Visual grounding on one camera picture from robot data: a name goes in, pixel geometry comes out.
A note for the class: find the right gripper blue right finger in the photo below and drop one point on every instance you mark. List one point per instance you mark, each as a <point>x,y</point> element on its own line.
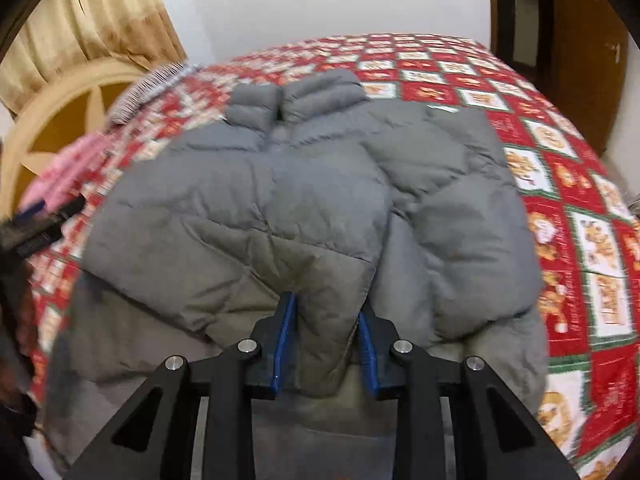
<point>381,375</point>

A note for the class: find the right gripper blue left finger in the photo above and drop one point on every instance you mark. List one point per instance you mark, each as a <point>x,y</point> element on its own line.
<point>275,337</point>

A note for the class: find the grey puffer jacket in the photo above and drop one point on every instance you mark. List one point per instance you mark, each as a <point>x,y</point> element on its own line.
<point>311,188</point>

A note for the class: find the pink folded blanket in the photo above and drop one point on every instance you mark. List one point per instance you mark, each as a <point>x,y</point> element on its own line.
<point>64,177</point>

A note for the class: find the cream round headboard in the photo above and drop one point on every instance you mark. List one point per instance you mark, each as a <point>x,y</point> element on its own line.
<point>64,110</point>

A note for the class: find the grey striped pillow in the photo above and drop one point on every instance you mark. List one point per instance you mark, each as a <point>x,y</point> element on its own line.
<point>146,89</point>

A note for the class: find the red patterned bed quilt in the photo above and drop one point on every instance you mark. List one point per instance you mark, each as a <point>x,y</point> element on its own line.
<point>586,239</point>

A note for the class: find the beige curtain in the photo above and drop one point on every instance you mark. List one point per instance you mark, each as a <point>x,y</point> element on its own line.
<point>61,34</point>

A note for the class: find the brown wooden door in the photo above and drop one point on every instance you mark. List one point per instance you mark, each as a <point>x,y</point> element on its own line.
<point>580,77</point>

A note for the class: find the silver door handle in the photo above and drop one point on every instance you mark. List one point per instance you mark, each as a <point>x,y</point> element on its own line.
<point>616,49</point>

